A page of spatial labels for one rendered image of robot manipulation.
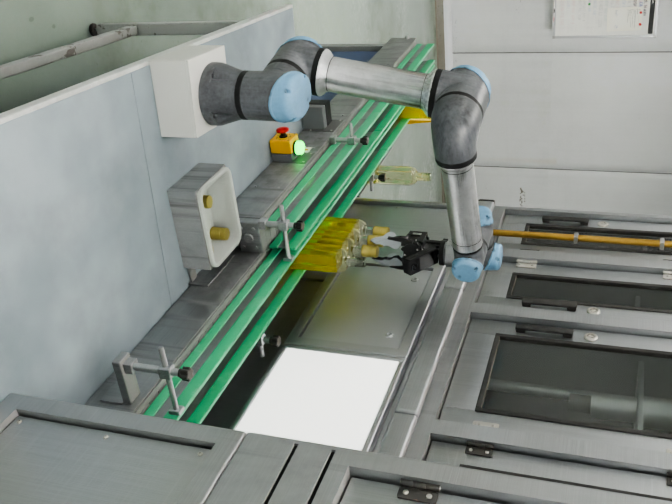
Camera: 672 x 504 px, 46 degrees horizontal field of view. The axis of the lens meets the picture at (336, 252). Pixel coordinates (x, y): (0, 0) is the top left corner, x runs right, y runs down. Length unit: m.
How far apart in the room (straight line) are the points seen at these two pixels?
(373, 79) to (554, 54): 6.18
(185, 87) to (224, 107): 0.10
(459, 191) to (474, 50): 6.29
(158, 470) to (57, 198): 0.60
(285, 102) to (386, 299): 0.71
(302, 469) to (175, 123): 0.97
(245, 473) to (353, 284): 1.17
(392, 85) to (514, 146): 6.52
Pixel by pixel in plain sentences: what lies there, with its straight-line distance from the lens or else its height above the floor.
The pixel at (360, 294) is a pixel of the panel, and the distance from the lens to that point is 2.33.
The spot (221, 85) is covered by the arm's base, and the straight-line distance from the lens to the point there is 1.92.
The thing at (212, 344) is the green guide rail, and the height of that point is 0.92.
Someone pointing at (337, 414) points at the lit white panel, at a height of 1.21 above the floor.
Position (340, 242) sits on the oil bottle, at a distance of 2.28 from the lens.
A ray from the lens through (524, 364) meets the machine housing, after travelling 2.11.
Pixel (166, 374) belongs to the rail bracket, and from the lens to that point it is 1.67.
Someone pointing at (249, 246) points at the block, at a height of 0.85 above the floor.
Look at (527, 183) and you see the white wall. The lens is 8.56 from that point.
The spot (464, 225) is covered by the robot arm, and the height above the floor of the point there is 1.45.
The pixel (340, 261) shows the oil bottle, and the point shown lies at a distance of 2.23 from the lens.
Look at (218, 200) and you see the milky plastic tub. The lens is 2.15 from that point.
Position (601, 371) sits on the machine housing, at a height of 1.79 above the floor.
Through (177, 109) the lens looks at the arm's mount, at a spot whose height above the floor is 0.81.
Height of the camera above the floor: 1.79
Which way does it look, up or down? 19 degrees down
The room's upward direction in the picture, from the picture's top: 95 degrees clockwise
